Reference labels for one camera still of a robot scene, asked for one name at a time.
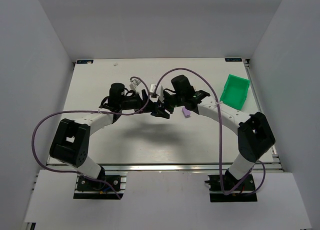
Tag purple house-shaped block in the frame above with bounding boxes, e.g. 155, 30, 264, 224
181, 107, 191, 118

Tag green plastic bin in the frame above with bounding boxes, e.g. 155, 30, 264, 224
220, 74, 250, 110

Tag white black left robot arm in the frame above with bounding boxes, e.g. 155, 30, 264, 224
49, 80, 169, 190

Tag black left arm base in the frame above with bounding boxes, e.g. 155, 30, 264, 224
73, 174, 127, 200

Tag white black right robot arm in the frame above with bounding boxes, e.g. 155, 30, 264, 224
154, 75, 276, 195

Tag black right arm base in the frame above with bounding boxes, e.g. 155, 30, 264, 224
203, 174, 258, 203

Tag blue label sticker left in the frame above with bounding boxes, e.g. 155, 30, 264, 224
76, 59, 94, 64

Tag blue label sticker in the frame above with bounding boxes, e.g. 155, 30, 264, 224
76, 59, 94, 64
225, 57, 243, 62

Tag blue label sticker right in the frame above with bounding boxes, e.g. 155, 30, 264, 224
225, 57, 243, 62

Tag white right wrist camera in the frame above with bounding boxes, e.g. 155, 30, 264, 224
149, 84, 164, 102

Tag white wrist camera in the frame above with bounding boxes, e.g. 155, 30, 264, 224
149, 84, 164, 102
129, 76, 141, 93

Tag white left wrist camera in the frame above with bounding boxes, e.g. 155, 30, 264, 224
129, 76, 141, 93

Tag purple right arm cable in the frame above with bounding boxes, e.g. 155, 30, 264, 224
153, 68, 266, 196

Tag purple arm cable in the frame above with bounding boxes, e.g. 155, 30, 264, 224
153, 68, 266, 196
31, 76, 151, 200

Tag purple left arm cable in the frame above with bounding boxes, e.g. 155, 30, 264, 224
31, 76, 151, 200

